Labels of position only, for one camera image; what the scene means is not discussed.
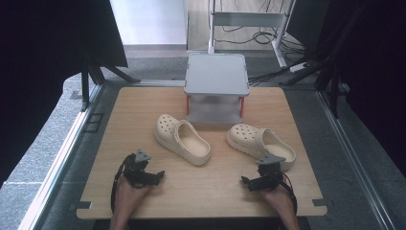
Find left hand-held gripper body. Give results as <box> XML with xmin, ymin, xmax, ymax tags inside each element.
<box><xmin>123</xmin><ymin>149</ymin><xmax>152</xmax><ymax>188</ymax></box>

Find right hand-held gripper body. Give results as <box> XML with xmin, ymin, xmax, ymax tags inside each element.
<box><xmin>256</xmin><ymin>152</ymin><xmax>287</xmax><ymax>190</ymax></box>

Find person's right hand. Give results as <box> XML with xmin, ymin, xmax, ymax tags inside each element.
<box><xmin>259</xmin><ymin>184</ymin><xmax>299</xmax><ymax>218</ymax></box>

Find person's left hand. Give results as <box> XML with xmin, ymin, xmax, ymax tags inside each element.
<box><xmin>112</xmin><ymin>174</ymin><xmax>151</xmax><ymax>217</ymax></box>

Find cream clog shoe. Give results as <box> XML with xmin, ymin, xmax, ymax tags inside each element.
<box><xmin>153</xmin><ymin>113</ymin><xmax>213</xmax><ymax>167</ymax></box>
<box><xmin>226</xmin><ymin>123</ymin><xmax>298</xmax><ymax>173</ymax></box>

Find black tripod stand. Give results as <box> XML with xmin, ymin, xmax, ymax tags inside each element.
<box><xmin>279</xmin><ymin>47</ymin><xmax>341</xmax><ymax>120</ymax></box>
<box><xmin>79</xmin><ymin>47</ymin><xmax>142</xmax><ymax>113</ymax></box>

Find white power strip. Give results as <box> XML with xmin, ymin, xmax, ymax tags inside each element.
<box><xmin>288</xmin><ymin>61</ymin><xmax>311</xmax><ymax>74</ymax></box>

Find grey two-tier shoe rack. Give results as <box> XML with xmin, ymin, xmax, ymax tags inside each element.
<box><xmin>183</xmin><ymin>52</ymin><xmax>251</xmax><ymax>126</ymax></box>

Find black curtain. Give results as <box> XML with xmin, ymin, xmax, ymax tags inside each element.
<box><xmin>285</xmin><ymin>0</ymin><xmax>406</xmax><ymax>178</ymax></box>
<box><xmin>0</xmin><ymin>0</ymin><xmax>129</xmax><ymax>190</ymax></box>

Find white metal stand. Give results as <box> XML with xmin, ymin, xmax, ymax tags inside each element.
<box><xmin>207</xmin><ymin>0</ymin><xmax>297</xmax><ymax>69</ymax></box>

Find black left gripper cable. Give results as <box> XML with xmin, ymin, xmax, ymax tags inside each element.
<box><xmin>110</xmin><ymin>153</ymin><xmax>136</xmax><ymax>214</ymax></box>

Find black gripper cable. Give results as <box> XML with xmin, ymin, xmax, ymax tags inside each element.
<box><xmin>110</xmin><ymin>153</ymin><xmax>136</xmax><ymax>214</ymax></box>
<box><xmin>279</xmin><ymin>171</ymin><xmax>299</xmax><ymax>216</ymax></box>

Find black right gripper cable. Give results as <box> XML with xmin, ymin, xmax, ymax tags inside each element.
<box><xmin>279</xmin><ymin>171</ymin><xmax>299</xmax><ymax>216</ymax></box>

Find aluminium rail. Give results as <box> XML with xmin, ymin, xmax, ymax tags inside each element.
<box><xmin>315</xmin><ymin>89</ymin><xmax>399</xmax><ymax>230</ymax></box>
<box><xmin>17</xmin><ymin>83</ymin><xmax>105</xmax><ymax>230</ymax></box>

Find black floor cables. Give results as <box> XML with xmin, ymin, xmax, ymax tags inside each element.
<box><xmin>213</xmin><ymin>0</ymin><xmax>320</xmax><ymax>86</ymax></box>

